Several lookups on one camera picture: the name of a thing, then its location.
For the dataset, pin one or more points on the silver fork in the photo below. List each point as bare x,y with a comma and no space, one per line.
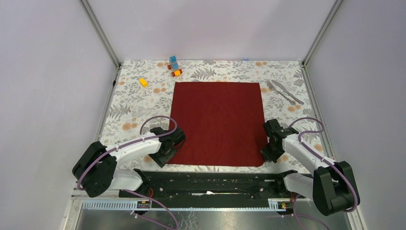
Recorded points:
270,85

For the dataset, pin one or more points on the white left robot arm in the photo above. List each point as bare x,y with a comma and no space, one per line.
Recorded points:
99,169

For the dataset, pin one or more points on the blue orange toy car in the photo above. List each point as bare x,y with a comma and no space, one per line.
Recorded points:
174,67

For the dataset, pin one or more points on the yellow toy block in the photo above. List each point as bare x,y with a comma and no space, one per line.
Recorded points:
143,82

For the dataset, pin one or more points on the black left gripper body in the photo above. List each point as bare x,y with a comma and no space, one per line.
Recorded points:
161,157

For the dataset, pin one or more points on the right aluminium frame post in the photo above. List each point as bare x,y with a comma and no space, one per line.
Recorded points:
326,23

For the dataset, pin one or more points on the aluminium frame post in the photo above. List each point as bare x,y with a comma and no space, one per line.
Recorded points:
326,23
100,32

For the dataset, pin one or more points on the silver table knife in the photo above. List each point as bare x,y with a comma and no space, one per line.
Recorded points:
286,91

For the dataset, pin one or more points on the left aluminium frame post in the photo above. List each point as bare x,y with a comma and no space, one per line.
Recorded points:
100,32

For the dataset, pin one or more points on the red cloth napkin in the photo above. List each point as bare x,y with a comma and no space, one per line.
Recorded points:
222,122

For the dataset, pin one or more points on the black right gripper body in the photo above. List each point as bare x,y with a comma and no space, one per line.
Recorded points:
271,154

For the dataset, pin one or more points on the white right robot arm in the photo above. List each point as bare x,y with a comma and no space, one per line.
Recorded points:
331,184

